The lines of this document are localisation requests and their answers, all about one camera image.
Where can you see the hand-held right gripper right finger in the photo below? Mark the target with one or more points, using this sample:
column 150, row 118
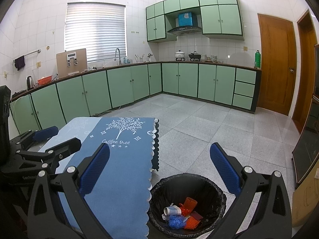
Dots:
column 224, row 169

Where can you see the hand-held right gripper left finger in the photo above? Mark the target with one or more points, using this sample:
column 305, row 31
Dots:
column 96, row 169

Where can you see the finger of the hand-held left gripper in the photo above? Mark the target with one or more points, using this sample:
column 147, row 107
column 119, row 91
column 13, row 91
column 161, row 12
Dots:
column 67, row 148
column 46, row 132

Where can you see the black trash bin with liner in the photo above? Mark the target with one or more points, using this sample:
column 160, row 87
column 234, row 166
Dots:
column 174, row 186

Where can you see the red mesh net bag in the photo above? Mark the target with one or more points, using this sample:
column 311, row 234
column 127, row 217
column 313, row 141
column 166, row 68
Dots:
column 183, row 210

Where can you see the thick orange foam fruit net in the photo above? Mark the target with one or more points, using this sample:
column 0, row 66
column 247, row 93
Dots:
column 193, row 223

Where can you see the drink carton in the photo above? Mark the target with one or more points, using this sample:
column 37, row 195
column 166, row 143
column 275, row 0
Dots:
column 173, row 210

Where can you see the blue plastic bag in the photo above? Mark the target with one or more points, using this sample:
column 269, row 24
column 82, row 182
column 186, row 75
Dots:
column 177, row 222

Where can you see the light blue tablecloth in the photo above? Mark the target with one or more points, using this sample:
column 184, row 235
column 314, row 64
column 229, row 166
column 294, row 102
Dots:
column 79, row 127

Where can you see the blue tablecloth covered table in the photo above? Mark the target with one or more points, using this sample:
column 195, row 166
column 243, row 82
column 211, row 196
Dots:
column 119, row 159

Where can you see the red plastic basin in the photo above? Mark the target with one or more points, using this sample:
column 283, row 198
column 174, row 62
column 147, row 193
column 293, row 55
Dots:
column 44, row 81

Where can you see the steel electric kettle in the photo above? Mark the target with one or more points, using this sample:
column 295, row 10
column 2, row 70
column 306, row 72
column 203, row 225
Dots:
column 30, row 82

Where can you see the cardboard box with white labels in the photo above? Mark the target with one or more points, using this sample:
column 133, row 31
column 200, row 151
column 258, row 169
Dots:
column 62, row 64

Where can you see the dark hanging towel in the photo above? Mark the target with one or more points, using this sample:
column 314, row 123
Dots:
column 20, row 63

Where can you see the large plain cardboard box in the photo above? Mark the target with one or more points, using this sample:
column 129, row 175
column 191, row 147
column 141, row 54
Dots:
column 305, row 204

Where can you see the green base cabinet run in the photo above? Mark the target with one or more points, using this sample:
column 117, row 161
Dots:
column 187, row 79

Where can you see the steel kitchen faucet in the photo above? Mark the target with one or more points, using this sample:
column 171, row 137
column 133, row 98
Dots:
column 117, row 56

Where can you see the glass jar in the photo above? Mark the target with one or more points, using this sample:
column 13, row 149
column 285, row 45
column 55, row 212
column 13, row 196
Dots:
column 213, row 59

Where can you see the white window blind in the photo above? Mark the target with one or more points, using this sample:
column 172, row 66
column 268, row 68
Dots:
column 94, row 32

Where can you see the stacked bowls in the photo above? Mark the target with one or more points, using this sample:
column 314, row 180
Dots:
column 204, row 57

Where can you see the green bottle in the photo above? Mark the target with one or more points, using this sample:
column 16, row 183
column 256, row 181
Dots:
column 257, row 59

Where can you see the utensil holder with chopsticks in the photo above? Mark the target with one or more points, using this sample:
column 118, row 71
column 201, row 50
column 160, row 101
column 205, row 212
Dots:
column 139, row 59

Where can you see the black wok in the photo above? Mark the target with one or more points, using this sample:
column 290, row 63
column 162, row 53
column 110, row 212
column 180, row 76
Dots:
column 194, row 56

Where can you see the narrow wooden door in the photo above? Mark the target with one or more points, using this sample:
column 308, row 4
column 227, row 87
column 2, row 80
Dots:
column 306, row 79

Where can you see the white cooking pot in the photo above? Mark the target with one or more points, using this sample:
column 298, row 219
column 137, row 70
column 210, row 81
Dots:
column 179, row 55

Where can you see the black range hood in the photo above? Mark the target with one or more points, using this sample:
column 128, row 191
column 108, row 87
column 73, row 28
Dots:
column 184, row 30

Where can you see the blue hood chimney cover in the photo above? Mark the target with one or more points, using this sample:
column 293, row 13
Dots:
column 185, row 19

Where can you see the steel towel rail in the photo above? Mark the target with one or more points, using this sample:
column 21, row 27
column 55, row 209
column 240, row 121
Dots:
column 31, row 54

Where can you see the green wall cabinet unit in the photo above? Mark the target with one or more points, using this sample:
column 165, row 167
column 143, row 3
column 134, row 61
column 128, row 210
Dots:
column 224, row 20

